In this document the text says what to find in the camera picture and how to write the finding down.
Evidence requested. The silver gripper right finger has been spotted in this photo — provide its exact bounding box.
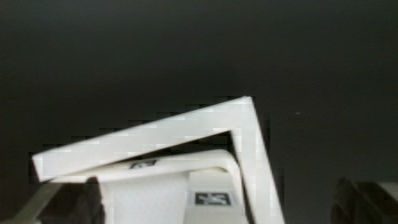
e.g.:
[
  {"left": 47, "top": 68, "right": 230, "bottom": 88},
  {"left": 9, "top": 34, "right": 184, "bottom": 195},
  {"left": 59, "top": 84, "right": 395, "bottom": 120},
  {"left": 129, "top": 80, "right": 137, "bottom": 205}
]
[{"left": 331, "top": 178, "right": 398, "bottom": 224}]

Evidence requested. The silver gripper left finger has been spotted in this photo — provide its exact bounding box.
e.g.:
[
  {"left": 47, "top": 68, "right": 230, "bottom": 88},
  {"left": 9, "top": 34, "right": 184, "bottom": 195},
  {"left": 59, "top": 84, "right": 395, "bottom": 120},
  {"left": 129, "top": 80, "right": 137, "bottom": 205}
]
[{"left": 0, "top": 177, "right": 105, "bottom": 224}]

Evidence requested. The white desk leg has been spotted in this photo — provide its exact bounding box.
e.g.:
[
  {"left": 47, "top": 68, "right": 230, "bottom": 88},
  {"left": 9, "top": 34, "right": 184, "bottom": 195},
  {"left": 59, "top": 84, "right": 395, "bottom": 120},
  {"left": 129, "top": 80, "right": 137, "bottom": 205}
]
[{"left": 52, "top": 150, "right": 248, "bottom": 224}]

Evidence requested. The white desk top tray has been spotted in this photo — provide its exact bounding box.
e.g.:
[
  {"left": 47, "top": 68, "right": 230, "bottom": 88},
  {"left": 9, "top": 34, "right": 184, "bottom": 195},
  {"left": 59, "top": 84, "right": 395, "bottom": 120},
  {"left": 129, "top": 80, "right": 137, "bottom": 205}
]
[{"left": 33, "top": 97, "right": 285, "bottom": 224}]

